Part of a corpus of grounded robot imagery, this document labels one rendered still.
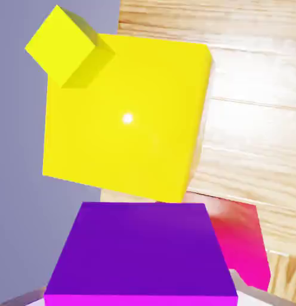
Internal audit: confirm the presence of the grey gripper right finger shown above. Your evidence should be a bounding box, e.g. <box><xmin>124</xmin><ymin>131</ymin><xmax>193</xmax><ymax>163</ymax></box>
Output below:
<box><xmin>229</xmin><ymin>268</ymin><xmax>296</xmax><ymax>306</ymax></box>

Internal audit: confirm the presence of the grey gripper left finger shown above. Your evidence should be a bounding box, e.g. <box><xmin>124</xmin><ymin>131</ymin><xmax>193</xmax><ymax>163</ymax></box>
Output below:
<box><xmin>0</xmin><ymin>286</ymin><xmax>47</xmax><ymax>306</ymax></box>

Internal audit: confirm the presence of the small purple cube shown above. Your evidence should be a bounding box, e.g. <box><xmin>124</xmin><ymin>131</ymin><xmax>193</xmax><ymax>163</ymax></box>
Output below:
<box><xmin>44</xmin><ymin>201</ymin><xmax>239</xmax><ymax>306</ymax></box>

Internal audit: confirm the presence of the small yellow cube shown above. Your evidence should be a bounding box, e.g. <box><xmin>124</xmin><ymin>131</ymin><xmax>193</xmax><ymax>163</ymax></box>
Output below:
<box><xmin>24</xmin><ymin>4</ymin><xmax>116</xmax><ymax>89</ymax></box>

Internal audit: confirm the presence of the large pink box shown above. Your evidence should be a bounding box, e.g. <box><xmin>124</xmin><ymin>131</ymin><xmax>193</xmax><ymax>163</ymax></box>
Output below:
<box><xmin>182</xmin><ymin>191</ymin><xmax>272</xmax><ymax>292</ymax></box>

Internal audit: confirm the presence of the large yellow box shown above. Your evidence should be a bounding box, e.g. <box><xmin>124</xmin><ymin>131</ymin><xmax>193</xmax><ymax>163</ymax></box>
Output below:
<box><xmin>42</xmin><ymin>33</ymin><xmax>213</xmax><ymax>204</ymax></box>

